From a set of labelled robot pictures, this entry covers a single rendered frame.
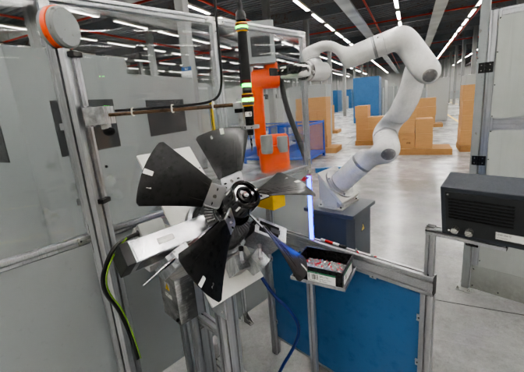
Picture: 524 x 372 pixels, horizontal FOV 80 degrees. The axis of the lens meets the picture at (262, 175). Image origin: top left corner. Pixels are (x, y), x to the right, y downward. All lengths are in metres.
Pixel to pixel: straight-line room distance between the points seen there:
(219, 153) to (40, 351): 1.19
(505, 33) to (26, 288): 2.94
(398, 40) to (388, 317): 1.15
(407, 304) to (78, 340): 1.50
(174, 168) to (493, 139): 2.16
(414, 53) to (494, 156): 1.38
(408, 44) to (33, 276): 1.82
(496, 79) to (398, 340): 1.78
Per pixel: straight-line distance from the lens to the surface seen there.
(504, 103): 2.61
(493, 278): 2.95
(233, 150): 1.26
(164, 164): 1.10
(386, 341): 1.64
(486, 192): 1.14
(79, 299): 1.79
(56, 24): 1.48
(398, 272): 1.41
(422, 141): 8.67
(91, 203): 1.51
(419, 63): 1.43
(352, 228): 1.76
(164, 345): 2.15
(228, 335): 1.49
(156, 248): 1.10
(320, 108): 9.18
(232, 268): 1.24
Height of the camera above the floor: 1.53
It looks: 13 degrees down
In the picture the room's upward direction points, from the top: 5 degrees counter-clockwise
